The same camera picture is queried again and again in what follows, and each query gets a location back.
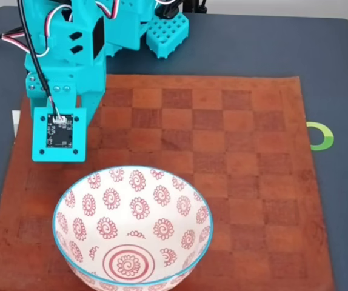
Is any white bowl with red flowers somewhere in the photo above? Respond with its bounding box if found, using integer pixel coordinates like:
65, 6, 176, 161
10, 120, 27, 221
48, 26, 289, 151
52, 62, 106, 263
52, 165, 214, 291

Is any white paper piece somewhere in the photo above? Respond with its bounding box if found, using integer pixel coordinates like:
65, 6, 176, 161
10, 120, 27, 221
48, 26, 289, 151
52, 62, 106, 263
12, 110, 21, 138

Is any brown checkered board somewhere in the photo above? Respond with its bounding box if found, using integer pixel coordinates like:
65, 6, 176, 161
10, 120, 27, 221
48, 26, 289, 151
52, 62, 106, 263
0, 72, 336, 291

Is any camera cable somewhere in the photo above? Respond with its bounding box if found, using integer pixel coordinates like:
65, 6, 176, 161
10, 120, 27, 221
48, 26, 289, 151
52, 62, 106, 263
18, 0, 66, 124

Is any teal camera box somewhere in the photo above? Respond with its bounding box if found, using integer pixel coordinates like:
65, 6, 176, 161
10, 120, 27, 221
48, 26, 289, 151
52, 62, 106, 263
31, 105, 87, 165

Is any white red servo wire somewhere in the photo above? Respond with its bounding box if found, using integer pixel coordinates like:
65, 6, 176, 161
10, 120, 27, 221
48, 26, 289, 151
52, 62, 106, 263
94, 0, 121, 21
1, 4, 73, 58

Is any green ring sticker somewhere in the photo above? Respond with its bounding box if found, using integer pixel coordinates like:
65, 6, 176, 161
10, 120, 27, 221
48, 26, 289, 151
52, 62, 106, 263
306, 121, 335, 152

